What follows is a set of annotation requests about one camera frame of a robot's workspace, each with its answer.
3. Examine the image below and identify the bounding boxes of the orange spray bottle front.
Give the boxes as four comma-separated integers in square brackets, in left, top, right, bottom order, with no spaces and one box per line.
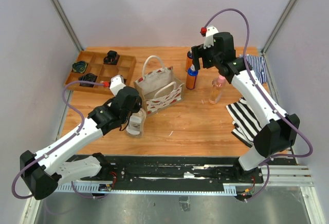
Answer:
[185,50,193,71]

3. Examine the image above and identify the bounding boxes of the clear bottle pink cap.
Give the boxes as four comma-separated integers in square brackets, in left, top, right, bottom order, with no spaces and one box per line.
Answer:
[209,75,226,104]

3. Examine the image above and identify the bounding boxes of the orange spray bottle back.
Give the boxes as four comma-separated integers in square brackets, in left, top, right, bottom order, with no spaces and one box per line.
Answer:
[186,65,198,89]

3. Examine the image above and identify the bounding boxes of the orange spray bottle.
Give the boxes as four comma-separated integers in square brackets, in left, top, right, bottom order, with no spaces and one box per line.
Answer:
[186,65,198,89]
[185,50,193,71]

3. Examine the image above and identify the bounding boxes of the blue white striped cloth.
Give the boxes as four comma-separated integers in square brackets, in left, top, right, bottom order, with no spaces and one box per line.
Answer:
[246,54,267,84]

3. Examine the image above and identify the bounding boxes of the canvas tote bag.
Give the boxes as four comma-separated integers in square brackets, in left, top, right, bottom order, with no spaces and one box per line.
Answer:
[134,55,185,116]

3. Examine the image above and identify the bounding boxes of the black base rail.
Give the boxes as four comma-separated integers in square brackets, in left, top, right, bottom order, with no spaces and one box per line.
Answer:
[89,156,264,192]

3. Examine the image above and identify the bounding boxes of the black white striped cloth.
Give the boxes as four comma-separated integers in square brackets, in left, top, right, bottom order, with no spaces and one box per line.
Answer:
[226,97,261,147]

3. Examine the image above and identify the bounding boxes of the small black rolled belt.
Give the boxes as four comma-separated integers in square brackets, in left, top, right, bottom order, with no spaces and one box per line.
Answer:
[103,50,120,65]

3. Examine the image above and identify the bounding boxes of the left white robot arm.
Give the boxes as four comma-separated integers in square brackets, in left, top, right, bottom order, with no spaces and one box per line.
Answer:
[19,86,142,200]

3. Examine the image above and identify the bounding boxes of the wooden compartment tray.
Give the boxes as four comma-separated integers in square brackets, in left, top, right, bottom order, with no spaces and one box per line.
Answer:
[65,51,136,85]

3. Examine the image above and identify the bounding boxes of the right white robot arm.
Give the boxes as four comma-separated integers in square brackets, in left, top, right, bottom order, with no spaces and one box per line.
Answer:
[191,26,300,183]

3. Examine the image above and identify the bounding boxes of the green patterned rolled belt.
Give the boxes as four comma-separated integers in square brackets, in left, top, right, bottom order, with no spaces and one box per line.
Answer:
[72,61,88,73]

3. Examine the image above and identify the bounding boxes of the clear bottle white cap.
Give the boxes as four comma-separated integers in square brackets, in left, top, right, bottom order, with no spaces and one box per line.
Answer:
[126,108,147,138]

